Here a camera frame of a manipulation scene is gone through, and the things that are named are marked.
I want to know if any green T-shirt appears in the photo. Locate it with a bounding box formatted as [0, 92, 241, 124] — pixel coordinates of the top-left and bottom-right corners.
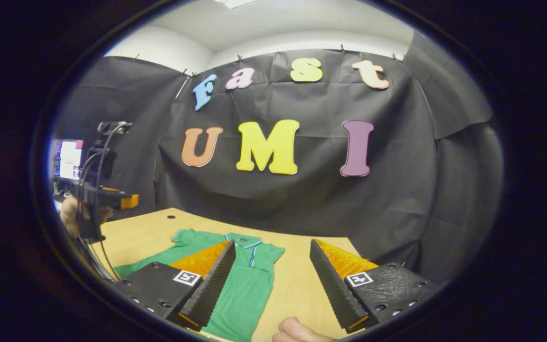
[113, 228, 286, 342]

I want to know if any black backdrop cloth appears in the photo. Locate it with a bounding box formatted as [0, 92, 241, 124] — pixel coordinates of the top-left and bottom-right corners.
[50, 31, 504, 285]

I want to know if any ceiling light panel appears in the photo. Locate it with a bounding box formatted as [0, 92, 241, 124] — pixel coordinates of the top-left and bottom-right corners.
[214, 0, 261, 9]

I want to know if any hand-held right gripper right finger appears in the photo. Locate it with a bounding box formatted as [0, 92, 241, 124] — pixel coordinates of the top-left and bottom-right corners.
[309, 238, 440, 334]

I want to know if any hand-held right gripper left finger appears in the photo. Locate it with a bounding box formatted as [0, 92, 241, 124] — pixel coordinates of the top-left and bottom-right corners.
[112, 239, 237, 332]

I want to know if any computer monitor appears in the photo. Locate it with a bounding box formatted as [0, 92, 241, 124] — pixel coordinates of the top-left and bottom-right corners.
[51, 139, 84, 181]

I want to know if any black cable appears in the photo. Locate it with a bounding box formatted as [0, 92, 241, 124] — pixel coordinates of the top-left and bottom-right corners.
[76, 123, 129, 282]

